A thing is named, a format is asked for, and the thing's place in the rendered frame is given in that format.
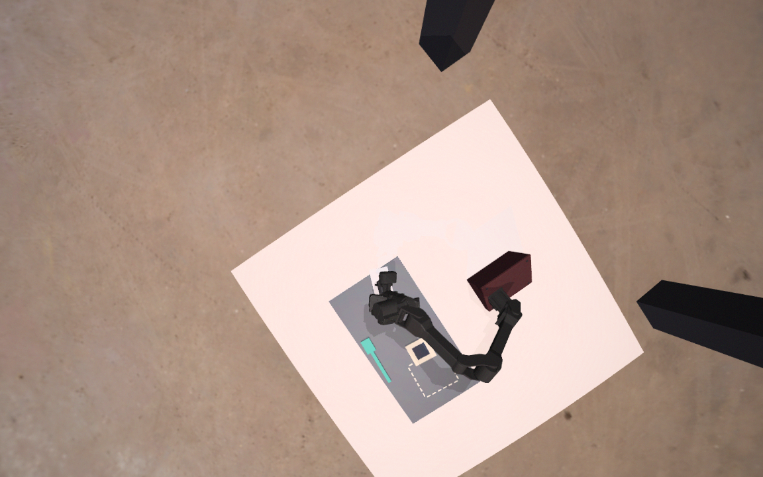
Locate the teal flat spatula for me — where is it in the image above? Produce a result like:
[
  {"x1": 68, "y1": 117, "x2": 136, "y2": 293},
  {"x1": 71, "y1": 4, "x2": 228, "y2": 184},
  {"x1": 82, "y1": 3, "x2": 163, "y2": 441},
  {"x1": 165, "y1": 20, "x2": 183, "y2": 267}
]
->
[{"x1": 360, "y1": 337, "x2": 391, "y2": 383}]

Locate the beige square tile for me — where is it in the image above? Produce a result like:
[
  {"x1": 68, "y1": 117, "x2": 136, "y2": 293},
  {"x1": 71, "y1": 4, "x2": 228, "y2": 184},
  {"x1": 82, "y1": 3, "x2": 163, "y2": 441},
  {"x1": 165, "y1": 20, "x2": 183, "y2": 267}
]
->
[{"x1": 405, "y1": 338, "x2": 436, "y2": 366}]

